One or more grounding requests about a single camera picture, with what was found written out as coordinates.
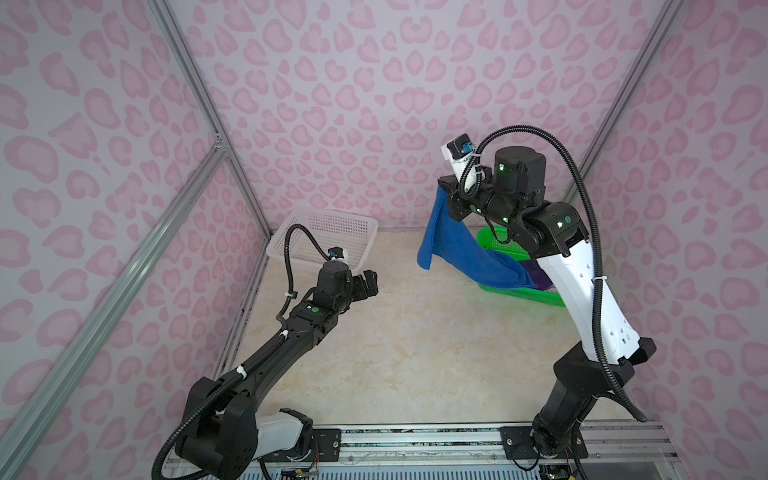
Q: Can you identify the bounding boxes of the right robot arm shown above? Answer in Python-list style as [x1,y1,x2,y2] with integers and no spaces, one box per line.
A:
[438,135,656,458]

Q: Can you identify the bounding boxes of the blue towel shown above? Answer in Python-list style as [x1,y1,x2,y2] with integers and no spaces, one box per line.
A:
[417,189,506,283]

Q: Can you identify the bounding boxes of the purple towel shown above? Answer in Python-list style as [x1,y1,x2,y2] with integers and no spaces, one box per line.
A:
[520,259,553,291]

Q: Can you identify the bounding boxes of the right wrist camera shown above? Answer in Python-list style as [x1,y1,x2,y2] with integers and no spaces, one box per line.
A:
[440,133,483,192]

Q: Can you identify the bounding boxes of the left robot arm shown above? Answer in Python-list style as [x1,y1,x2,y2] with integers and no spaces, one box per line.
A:
[151,260,379,479]

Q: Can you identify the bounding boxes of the corner aluminium post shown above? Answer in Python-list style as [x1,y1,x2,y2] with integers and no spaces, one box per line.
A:
[145,0,272,240]
[579,0,689,181]

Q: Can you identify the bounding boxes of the right corner aluminium post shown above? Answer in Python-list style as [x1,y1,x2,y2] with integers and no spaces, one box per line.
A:
[579,0,689,181]

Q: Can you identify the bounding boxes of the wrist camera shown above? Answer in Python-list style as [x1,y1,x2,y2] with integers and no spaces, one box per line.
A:
[327,247,349,264]
[440,133,483,192]

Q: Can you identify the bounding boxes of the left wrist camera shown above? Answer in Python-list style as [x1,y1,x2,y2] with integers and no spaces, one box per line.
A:
[327,247,349,264]

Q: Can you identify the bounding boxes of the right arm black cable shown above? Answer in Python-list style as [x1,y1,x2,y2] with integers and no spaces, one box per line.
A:
[458,124,649,424]

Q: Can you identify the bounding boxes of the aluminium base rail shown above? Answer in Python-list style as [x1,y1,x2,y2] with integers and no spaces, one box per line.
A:
[161,419,691,480]

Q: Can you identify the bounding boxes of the left corner aluminium post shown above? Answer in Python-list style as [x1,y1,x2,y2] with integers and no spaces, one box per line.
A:
[145,0,272,240]

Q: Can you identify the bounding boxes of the green plastic basket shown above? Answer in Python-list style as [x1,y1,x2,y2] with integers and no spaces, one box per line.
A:
[476,226,565,307]

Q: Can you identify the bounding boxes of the white plastic basket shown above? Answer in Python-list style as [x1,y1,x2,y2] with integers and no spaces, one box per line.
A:
[266,207,379,275]

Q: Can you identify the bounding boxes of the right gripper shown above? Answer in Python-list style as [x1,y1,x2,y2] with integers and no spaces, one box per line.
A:
[433,166,519,234]

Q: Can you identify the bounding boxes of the left diagonal aluminium strut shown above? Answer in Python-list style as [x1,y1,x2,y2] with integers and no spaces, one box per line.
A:
[1,143,229,479]

